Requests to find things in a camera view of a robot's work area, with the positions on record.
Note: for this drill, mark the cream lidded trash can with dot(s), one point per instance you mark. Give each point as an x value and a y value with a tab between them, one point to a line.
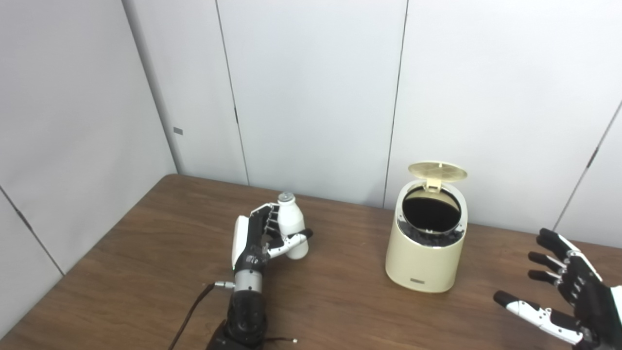
423	265

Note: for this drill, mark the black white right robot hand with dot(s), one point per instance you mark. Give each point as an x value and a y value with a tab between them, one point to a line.
593	301

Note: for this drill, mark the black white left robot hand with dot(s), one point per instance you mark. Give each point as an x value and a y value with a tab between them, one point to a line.
250	243

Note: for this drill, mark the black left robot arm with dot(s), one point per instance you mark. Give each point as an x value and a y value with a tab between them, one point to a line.
248	311

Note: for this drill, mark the cream round bin lid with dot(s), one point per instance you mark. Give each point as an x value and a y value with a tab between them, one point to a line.
437	171

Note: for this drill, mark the small white plastic bottle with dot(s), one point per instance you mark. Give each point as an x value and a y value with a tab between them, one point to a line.
291	218

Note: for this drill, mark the black bin liner bag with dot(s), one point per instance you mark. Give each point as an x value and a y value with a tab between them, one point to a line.
431	211

